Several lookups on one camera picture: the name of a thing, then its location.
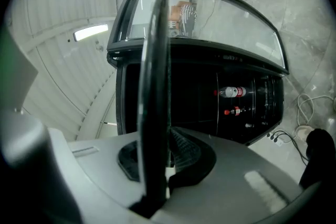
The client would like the glass fridge door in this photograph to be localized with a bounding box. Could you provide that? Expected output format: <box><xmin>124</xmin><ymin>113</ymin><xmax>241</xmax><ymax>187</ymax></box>
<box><xmin>106</xmin><ymin>0</ymin><xmax>290</xmax><ymax>76</ymax></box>

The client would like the clear bottle with red label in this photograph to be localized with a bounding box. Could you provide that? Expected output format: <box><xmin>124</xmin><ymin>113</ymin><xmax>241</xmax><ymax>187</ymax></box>
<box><xmin>213</xmin><ymin>86</ymin><xmax>247</xmax><ymax>99</ymax></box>

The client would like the white power strip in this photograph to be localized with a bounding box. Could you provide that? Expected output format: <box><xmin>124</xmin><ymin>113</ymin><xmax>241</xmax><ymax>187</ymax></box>
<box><xmin>266</xmin><ymin>132</ymin><xmax>286</xmax><ymax>147</ymax></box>

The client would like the black fridge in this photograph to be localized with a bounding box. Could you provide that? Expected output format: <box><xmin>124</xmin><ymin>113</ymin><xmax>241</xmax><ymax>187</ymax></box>
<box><xmin>106</xmin><ymin>0</ymin><xmax>290</xmax><ymax>146</ymax></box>

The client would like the black power cable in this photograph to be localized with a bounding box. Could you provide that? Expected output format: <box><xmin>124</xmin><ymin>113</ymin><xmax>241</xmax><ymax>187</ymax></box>
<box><xmin>270</xmin><ymin>130</ymin><xmax>309</xmax><ymax>166</ymax></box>

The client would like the white coiled cable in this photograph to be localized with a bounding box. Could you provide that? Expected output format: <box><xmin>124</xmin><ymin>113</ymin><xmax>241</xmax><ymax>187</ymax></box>
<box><xmin>296</xmin><ymin>93</ymin><xmax>336</xmax><ymax>127</ymax></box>

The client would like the person's black trouser leg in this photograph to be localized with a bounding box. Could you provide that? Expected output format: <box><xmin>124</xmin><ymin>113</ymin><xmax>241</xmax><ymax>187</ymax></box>
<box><xmin>298</xmin><ymin>128</ymin><xmax>336</xmax><ymax>190</ymax></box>

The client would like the dark bottle with red cap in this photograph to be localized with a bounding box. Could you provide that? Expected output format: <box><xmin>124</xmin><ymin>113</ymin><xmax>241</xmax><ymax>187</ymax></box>
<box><xmin>223</xmin><ymin>105</ymin><xmax>248</xmax><ymax>116</ymax></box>

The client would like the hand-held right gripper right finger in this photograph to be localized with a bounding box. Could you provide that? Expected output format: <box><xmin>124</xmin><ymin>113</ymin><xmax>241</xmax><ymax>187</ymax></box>
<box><xmin>151</xmin><ymin>126</ymin><xmax>323</xmax><ymax>224</ymax></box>

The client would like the ceiling light panel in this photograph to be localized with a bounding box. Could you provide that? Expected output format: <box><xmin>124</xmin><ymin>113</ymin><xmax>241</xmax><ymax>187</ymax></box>
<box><xmin>72</xmin><ymin>24</ymin><xmax>109</xmax><ymax>42</ymax></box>

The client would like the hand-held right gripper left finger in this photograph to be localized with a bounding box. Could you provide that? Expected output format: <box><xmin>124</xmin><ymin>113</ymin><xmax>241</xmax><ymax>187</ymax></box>
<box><xmin>49</xmin><ymin>127</ymin><xmax>145</xmax><ymax>210</ymax></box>

